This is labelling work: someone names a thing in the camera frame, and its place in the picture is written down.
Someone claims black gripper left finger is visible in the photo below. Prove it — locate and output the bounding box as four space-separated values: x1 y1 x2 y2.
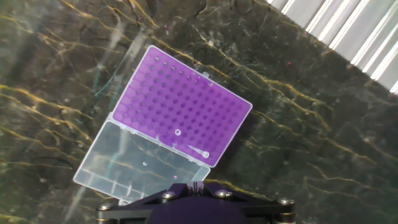
95 182 196 224

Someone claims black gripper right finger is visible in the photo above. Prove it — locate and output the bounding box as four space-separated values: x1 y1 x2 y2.
200 182 296 224

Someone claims purple pipette tip holder box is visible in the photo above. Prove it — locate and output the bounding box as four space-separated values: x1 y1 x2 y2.
72 44 254 207

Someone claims dark marble pattern mat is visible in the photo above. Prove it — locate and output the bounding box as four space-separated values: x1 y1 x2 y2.
0 0 398 224

